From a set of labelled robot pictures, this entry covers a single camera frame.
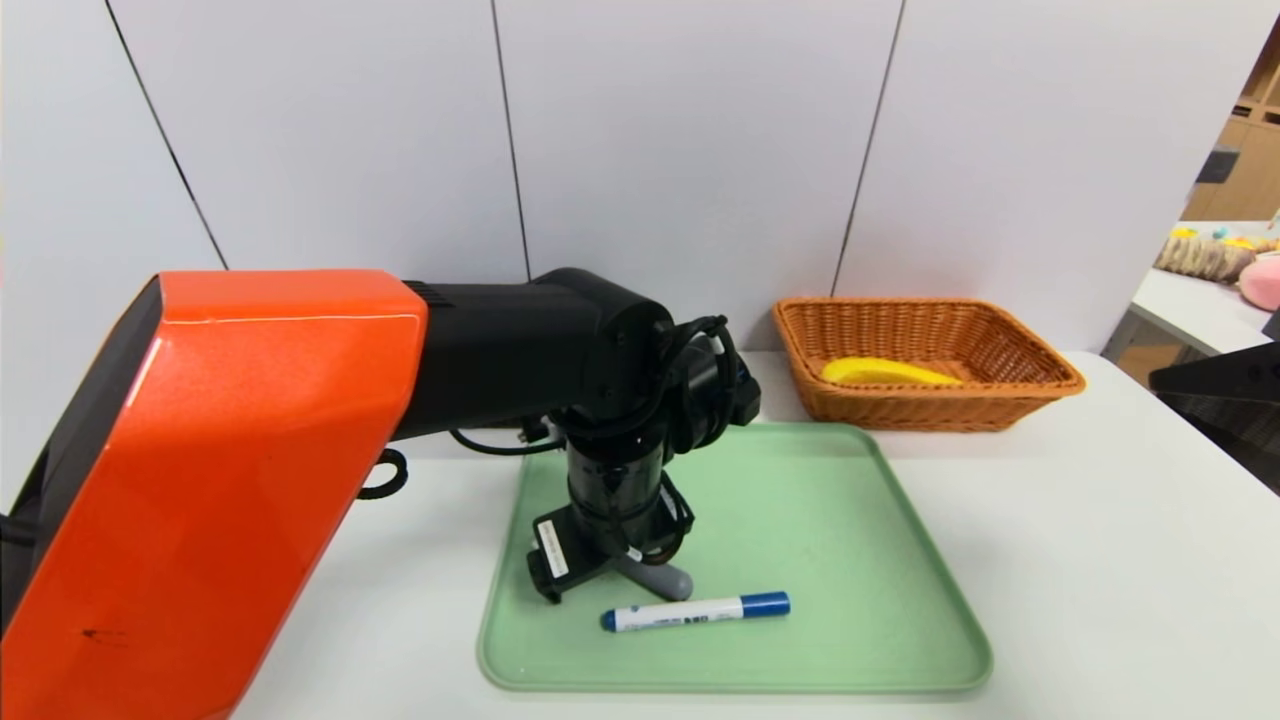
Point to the orange wicker basket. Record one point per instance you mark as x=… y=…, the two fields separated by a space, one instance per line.
x=900 y=410

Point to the yellow banana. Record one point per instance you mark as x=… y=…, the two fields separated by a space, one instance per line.
x=890 y=372

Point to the pink plush toy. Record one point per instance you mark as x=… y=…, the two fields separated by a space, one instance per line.
x=1262 y=285

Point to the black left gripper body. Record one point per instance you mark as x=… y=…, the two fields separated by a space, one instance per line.
x=556 y=553

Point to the wooden cabinet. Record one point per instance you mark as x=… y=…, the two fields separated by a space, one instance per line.
x=1240 y=180

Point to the brown striped plush toy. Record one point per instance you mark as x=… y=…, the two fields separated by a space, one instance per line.
x=1195 y=260

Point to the blue and white marker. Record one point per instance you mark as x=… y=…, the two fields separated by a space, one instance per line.
x=690 y=612

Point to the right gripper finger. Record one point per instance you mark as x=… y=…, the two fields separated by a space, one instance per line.
x=1240 y=375

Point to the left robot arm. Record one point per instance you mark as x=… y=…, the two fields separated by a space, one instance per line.
x=220 y=480

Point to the green plastic tray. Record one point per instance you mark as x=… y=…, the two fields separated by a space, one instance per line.
x=820 y=560

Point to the white background table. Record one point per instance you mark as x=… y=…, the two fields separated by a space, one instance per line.
x=1200 y=310

